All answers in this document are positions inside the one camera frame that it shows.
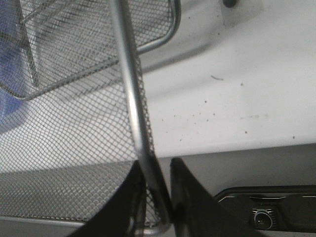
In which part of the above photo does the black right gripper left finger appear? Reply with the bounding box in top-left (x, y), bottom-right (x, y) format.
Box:
top-left (69, 161), bottom-right (146, 237)

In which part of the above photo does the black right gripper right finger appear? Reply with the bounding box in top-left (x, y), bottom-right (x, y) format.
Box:
top-left (170, 158), bottom-right (264, 237)

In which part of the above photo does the silver mesh tray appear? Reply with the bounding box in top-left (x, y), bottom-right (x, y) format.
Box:
top-left (0, 0), bottom-right (173, 235)
top-left (15, 0), bottom-right (181, 101)

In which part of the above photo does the black robot base with dial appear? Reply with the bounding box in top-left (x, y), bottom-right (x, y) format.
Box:
top-left (215, 185), bottom-right (316, 233)

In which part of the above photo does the blue plastic tray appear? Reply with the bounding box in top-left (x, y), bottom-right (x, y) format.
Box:
top-left (0, 0), bottom-right (25, 133)

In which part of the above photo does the silver mesh bottom tray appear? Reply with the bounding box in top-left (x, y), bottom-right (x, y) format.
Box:
top-left (15, 0), bottom-right (181, 101)

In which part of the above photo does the grey metal rack frame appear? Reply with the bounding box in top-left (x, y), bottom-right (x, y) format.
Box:
top-left (223, 0), bottom-right (238, 8)

